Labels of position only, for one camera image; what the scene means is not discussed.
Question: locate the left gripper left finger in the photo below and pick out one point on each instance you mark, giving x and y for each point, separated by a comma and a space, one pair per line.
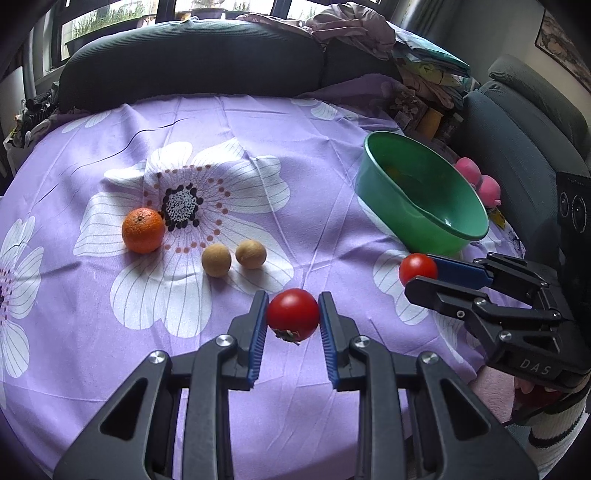
133, 435

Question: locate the tan longan left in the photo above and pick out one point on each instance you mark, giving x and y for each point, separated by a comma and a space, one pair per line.
216, 260

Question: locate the orange mandarin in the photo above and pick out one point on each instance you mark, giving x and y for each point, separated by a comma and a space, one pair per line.
142, 230

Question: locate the right hand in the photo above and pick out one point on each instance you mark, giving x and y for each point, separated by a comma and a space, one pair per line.
531, 400

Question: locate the dark green sofa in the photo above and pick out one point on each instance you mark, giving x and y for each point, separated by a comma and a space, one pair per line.
207, 57

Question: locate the framed wall picture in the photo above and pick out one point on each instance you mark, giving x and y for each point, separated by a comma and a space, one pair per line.
553, 41

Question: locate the large red cherry tomato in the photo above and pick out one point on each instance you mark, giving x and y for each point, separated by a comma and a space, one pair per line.
293, 315

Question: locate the purple floral tablecloth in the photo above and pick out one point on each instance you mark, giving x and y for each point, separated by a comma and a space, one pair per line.
79, 311

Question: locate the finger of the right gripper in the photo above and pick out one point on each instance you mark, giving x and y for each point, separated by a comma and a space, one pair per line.
471, 304
485, 272

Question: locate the green plastic bowl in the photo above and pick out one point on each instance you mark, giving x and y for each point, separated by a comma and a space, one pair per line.
419, 195

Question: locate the tan longan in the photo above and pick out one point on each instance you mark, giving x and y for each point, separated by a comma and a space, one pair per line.
251, 254
216, 260

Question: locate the pile of colourful clutter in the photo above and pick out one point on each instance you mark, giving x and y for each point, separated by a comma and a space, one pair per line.
435, 75

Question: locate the pink plush toy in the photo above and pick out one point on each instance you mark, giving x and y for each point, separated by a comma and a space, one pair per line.
487, 188

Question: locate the crumpled pink purple blanket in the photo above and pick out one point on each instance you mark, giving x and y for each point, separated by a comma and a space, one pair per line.
351, 23

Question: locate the tan longan right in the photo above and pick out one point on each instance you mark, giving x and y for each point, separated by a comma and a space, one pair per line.
251, 254

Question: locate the dark grey armchair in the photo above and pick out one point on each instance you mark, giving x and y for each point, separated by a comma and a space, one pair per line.
520, 130

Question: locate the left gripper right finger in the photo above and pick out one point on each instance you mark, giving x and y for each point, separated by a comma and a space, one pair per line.
415, 413

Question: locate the striped sleeve forearm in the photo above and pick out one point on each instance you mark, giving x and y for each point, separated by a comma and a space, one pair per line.
547, 436

